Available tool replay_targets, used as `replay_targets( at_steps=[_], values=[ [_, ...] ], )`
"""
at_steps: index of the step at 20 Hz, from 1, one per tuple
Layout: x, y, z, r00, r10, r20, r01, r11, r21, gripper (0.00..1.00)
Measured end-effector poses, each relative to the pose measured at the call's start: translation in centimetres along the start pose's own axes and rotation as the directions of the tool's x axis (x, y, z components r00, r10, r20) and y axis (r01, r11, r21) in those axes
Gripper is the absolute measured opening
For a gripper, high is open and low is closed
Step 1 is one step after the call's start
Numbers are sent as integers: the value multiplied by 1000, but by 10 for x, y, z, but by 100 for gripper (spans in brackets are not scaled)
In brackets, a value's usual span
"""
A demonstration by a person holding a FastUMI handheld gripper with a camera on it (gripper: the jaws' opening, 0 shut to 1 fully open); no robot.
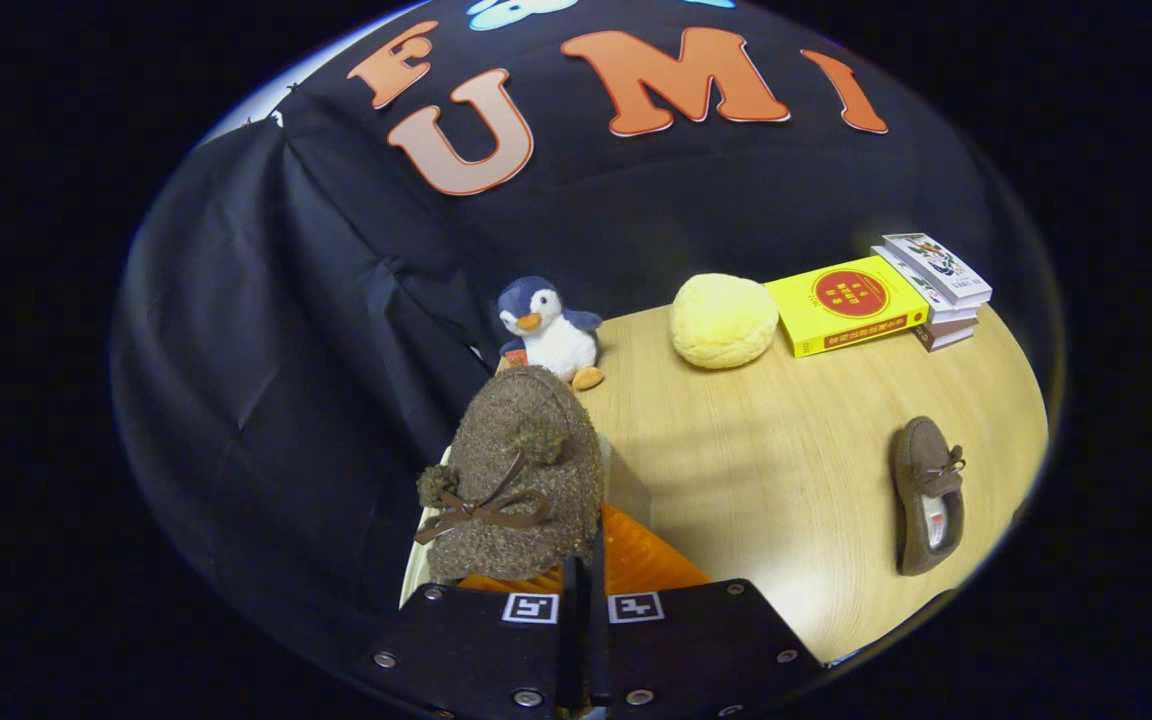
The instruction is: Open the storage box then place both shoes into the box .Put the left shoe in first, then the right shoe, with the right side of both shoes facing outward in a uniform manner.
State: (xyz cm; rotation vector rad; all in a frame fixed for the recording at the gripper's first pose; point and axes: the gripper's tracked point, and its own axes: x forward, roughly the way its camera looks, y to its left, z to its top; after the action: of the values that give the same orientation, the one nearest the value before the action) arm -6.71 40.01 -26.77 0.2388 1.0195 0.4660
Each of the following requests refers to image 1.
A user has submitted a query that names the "plain white book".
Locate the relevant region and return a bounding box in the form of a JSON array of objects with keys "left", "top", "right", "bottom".
[{"left": 871, "top": 245, "right": 979, "bottom": 324}]

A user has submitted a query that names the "brown suede shoe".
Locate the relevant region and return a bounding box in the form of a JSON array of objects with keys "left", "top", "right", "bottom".
[
  {"left": 414, "top": 365, "right": 605, "bottom": 584},
  {"left": 889, "top": 415, "right": 967, "bottom": 577}
]

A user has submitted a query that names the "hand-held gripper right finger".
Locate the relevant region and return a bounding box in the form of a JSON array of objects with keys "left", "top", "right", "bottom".
[{"left": 586, "top": 505, "right": 825, "bottom": 719}]

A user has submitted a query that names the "blue and white penguin plush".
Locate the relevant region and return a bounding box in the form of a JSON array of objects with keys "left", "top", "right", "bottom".
[{"left": 493, "top": 276, "right": 605, "bottom": 391}]

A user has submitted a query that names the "black backdrop cloth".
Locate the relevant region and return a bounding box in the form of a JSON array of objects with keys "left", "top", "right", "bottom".
[{"left": 111, "top": 0, "right": 1047, "bottom": 681}]

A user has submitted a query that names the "yellow book with red circle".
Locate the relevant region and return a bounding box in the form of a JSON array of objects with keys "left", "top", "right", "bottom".
[{"left": 764, "top": 255, "right": 930, "bottom": 359}]

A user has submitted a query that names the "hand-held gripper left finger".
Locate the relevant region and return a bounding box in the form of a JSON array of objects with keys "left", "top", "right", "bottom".
[{"left": 361, "top": 555, "right": 587, "bottom": 719}]

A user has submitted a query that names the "yellow round bread plush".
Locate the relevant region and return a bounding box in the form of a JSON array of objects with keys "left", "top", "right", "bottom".
[{"left": 669, "top": 272, "right": 780, "bottom": 370}]

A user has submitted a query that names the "beige fabric storage box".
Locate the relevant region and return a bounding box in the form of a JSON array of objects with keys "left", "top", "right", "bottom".
[{"left": 399, "top": 435, "right": 655, "bottom": 606}]

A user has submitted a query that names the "dark red book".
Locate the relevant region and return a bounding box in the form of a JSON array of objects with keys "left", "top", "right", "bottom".
[{"left": 914, "top": 318, "right": 979, "bottom": 353}]

